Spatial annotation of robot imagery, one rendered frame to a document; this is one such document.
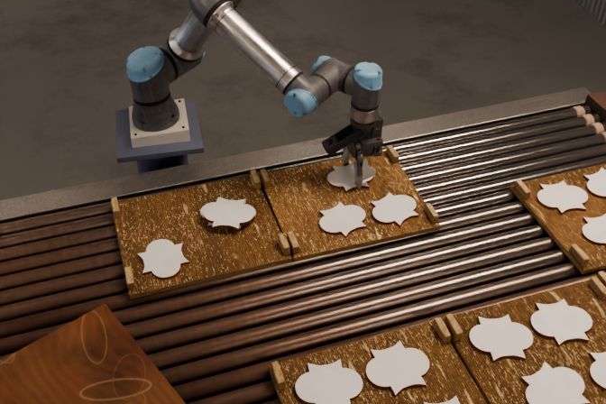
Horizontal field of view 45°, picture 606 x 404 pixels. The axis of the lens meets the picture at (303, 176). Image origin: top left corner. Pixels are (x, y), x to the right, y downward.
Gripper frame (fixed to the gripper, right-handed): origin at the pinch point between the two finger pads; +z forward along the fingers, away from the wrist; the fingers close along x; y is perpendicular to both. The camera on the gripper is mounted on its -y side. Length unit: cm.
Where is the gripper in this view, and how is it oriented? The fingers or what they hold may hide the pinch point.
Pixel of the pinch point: (350, 176)
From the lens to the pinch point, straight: 208.9
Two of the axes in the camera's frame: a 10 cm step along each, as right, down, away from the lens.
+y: 9.5, -1.6, 2.6
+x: -3.0, -6.1, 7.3
